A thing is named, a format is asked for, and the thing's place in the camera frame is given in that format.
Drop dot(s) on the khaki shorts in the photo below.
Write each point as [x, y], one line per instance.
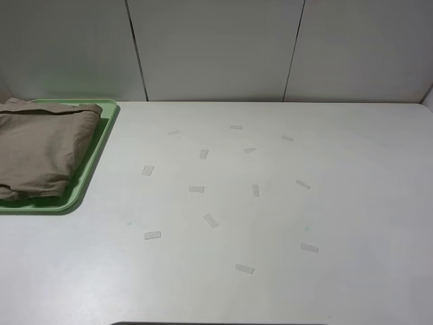
[42, 145]

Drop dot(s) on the green plastic tray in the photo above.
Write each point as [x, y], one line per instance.
[76, 190]

